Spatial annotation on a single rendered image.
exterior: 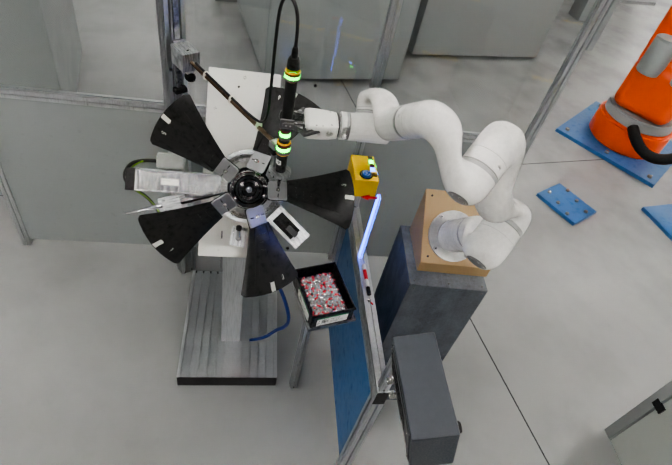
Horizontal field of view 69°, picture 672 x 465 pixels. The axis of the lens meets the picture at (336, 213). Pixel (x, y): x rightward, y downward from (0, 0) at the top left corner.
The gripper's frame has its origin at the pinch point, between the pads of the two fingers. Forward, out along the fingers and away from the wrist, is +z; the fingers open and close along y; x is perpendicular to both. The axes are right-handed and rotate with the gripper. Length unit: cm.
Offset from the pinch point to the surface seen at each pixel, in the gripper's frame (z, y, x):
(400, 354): -30, -63, -23
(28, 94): 102, 70, -49
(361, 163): -36, 31, -39
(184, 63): 35, 45, -12
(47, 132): 99, 70, -69
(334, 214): -19.3, -8.4, -29.4
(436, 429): -35, -82, -21
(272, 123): 3.0, 14.6, -12.1
